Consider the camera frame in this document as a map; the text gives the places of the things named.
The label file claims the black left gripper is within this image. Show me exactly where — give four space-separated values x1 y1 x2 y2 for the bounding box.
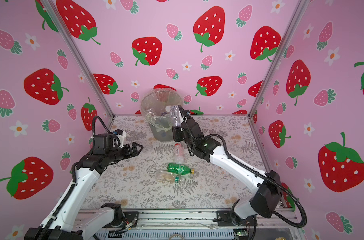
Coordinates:
107 142 143 165

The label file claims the clear bottle blue cap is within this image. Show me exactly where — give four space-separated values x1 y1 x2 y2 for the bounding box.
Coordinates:
170 106 183 127

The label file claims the clear bottle yellow label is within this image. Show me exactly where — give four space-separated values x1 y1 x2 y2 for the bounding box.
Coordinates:
155 170 183 184

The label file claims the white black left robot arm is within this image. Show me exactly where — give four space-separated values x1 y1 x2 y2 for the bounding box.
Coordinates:
24 143 144 240

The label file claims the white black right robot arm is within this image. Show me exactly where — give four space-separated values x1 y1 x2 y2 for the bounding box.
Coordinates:
171 116 282 225

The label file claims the silver mesh waste bin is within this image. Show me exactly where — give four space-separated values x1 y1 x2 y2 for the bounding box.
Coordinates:
140 88 185 143

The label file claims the clear green bin liner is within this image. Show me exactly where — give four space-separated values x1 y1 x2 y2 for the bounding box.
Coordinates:
140 87 185 133

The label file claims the white bottle red cap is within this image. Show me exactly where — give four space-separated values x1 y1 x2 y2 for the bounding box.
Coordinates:
174 143 185 164

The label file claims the green Sprite bottle yellow cap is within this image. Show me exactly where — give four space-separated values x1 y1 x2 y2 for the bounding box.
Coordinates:
167 163 195 175

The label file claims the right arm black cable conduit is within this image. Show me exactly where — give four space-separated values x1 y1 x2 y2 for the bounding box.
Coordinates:
178 104 308 229

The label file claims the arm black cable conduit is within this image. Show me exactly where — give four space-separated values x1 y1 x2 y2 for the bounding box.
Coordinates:
37 115 122 240
178 104 308 229

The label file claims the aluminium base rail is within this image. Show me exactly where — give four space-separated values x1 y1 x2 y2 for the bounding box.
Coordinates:
91 209 304 240

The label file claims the aluminium frame post left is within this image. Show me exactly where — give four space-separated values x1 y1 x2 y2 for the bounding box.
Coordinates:
42 0 114 119

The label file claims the aluminium frame post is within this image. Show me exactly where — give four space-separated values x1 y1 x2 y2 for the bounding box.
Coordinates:
249 0 310 120
42 0 114 119

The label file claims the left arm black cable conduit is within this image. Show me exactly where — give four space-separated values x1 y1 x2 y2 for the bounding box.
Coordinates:
37 115 122 240

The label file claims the aluminium frame post right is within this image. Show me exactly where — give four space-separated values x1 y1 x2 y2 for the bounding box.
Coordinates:
249 0 310 120

